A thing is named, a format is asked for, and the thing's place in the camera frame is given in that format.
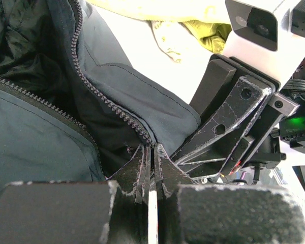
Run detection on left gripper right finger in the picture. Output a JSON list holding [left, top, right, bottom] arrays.
[[154, 144, 305, 243]]

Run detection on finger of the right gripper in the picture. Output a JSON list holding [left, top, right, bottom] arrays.
[[171, 75, 272, 178], [190, 54, 237, 119]]

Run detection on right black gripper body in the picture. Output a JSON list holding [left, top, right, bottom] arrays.
[[220, 90, 299, 175]]

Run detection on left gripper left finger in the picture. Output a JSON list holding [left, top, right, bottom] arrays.
[[0, 145, 151, 243]]

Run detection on dark grey zip jacket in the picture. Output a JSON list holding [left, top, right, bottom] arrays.
[[0, 1, 201, 192]]

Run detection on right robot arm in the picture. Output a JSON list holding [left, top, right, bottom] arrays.
[[171, 54, 305, 179]]

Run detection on cream patterned garment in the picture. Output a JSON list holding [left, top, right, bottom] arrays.
[[90, 1, 232, 63]]

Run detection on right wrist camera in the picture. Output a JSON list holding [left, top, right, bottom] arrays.
[[223, 1, 305, 85]]

